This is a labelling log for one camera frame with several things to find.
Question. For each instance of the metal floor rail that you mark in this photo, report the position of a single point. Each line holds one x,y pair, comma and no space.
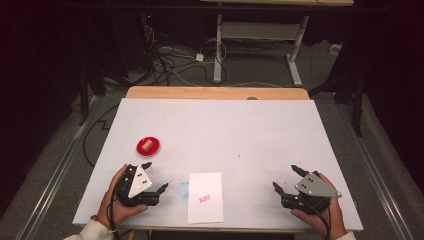
53,176
376,166

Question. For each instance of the white power adapter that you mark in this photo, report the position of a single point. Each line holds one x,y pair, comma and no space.
199,57

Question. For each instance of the black equipment tower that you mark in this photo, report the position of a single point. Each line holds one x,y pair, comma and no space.
148,40

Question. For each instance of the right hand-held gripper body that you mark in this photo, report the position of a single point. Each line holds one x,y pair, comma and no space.
316,186

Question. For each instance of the person's right hand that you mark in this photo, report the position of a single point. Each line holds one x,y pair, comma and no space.
330,223

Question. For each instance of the white paper sheet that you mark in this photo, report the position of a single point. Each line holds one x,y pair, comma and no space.
205,186

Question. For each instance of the wooden table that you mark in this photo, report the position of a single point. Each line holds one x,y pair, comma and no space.
200,92

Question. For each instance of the black metal stand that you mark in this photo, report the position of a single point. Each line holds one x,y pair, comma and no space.
83,100
358,106

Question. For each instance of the small white box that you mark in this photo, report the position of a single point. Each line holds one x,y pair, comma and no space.
335,49

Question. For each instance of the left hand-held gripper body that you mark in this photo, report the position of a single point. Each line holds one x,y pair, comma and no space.
140,181

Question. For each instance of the white-framed desk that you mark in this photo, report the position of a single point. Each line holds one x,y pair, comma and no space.
218,50

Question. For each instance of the white table cover board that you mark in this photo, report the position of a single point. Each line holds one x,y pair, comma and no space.
233,133

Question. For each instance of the person's left hand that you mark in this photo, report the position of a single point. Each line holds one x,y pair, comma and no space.
111,206

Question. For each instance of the round red ink pad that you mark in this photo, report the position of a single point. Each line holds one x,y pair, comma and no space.
155,148

